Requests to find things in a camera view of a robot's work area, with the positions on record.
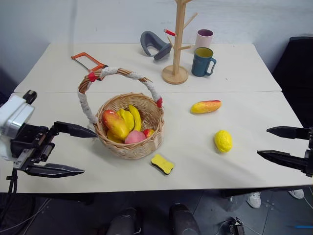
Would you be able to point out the wooden mug tree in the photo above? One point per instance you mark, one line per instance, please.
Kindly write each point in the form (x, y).
(178, 61)

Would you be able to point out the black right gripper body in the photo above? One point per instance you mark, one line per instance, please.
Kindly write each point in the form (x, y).
(310, 156)

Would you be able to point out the yellow sponge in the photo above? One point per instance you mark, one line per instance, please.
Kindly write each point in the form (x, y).
(162, 164)

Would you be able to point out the small red yellow fruit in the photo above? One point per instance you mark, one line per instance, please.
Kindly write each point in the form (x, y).
(148, 133)

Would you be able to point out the white shoe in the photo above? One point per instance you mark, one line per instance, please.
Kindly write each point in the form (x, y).
(253, 199)
(296, 193)

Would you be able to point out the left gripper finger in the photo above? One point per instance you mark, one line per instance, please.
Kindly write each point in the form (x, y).
(75, 131)
(53, 171)

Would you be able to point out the orange hacksaw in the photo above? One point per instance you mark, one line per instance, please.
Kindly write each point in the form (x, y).
(94, 64)

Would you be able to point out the black device on floor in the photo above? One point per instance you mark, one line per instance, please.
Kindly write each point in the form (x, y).
(236, 226)

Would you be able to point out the blue mug yellow inside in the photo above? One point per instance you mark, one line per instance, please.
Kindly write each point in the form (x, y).
(201, 62)

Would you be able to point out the yellow banana bunch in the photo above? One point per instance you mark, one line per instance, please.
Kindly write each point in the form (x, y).
(135, 117)

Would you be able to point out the yellow lemon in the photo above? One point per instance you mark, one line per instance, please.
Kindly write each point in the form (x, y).
(223, 141)

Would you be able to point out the dark rounded shape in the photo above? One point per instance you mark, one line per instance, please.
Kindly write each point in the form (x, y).
(123, 221)
(183, 220)

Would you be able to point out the large red yellow mango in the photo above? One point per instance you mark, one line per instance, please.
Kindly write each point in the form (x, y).
(115, 123)

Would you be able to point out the slim yellow red mango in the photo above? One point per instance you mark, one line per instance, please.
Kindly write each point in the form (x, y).
(205, 107)

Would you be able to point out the grey curved plastic holder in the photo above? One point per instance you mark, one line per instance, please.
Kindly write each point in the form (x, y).
(146, 42)

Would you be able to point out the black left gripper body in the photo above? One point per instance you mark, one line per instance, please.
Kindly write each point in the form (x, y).
(29, 144)

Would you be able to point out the pink mug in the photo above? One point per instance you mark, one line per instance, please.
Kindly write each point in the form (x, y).
(204, 40)

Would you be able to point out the pink peach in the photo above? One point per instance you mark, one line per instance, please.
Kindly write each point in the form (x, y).
(134, 137)

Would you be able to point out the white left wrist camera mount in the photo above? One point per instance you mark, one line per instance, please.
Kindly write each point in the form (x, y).
(14, 115)

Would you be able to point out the red marker pen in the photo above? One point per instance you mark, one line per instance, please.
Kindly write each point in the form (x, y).
(169, 32)

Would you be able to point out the yellow fruit under mango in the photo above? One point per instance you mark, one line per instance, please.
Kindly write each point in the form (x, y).
(113, 137)

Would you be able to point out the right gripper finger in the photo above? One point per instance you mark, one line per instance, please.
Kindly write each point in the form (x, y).
(288, 132)
(283, 159)

